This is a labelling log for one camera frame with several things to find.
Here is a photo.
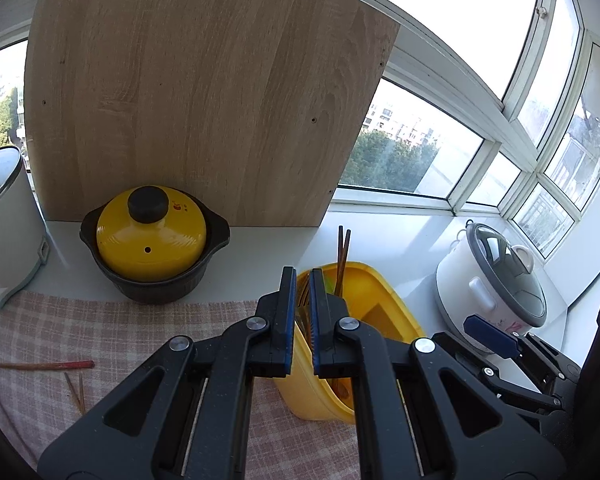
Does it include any red chopstick horizontal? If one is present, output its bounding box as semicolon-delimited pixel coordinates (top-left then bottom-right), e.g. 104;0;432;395
0;360;95;372

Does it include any red chopstick pair one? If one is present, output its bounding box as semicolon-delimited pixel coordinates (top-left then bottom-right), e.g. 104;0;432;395
338;228;351;297

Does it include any wooden chopstick two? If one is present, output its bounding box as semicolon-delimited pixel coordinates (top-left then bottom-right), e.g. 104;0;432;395
64;373;84;415

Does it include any yellow plastic utensil container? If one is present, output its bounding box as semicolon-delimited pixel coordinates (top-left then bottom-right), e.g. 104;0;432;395
275;262;425;424

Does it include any white floral rice cooker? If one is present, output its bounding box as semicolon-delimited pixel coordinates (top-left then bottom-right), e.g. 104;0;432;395
434;219;547;356

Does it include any green plastic utensil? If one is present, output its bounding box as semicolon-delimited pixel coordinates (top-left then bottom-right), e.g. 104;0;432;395
324;276;336;295

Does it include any wooden chopstick three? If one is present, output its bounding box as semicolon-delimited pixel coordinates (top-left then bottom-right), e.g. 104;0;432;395
78;372;86;415

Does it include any black pot yellow lid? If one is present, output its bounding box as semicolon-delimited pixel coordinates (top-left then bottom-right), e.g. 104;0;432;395
80;185;230;304

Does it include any pink plaid cloth mat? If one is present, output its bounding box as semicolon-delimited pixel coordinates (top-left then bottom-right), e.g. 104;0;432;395
0;292;361;479

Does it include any wooden board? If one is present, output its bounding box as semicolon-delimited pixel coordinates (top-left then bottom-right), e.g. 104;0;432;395
24;0;399;228

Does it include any long curved wooden chopstick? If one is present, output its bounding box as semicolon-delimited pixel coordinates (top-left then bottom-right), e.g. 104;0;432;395
0;399;36;460

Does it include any wooden chopstick four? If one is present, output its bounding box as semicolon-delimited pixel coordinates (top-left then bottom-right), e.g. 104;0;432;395
333;226;344;296

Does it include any steel fork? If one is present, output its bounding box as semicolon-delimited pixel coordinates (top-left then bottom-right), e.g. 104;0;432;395
296;273;312;348

